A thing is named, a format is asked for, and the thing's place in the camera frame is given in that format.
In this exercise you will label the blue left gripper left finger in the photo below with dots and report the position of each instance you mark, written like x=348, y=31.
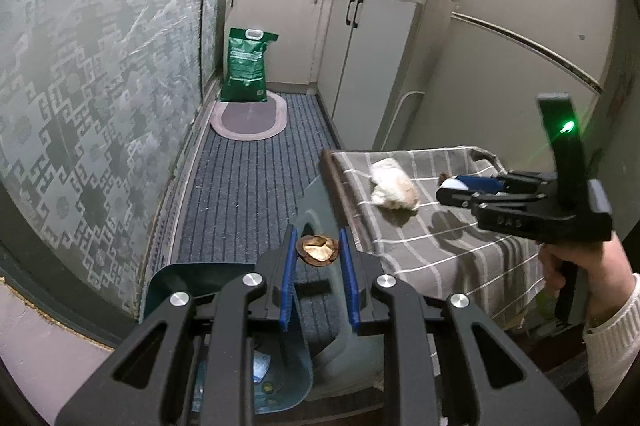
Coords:
x=288, y=280

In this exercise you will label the white sleeve right forearm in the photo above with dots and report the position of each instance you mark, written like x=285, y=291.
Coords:
x=611, y=349

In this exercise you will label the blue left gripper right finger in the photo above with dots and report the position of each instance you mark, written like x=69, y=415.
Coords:
x=349, y=278

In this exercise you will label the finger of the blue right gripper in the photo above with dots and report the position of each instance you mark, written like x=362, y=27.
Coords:
x=480, y=184

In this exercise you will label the white bottle cap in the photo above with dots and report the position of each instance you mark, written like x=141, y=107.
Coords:
x=454, y=184

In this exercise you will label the right hand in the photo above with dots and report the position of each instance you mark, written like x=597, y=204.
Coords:
x=610, y=278

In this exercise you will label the green rice bag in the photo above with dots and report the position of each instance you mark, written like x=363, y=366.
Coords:
x=245, y=79

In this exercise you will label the grey refrigerator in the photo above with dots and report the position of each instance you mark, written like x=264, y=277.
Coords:
x=498, y=56

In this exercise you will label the oval grey floor mat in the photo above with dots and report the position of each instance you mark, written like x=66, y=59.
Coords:
x=250, y=121

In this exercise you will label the teal trash bin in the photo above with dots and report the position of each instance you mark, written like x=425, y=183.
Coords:
x=245, y=365

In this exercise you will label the frosted patterned glass door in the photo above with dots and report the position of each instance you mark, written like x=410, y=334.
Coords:
x=97, y=97

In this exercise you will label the crumpled white plastic bag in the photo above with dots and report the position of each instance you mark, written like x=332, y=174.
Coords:
x=392, y=188

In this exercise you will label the white kitchen cabinet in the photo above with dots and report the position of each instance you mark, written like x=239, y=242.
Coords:
x=368, y=60

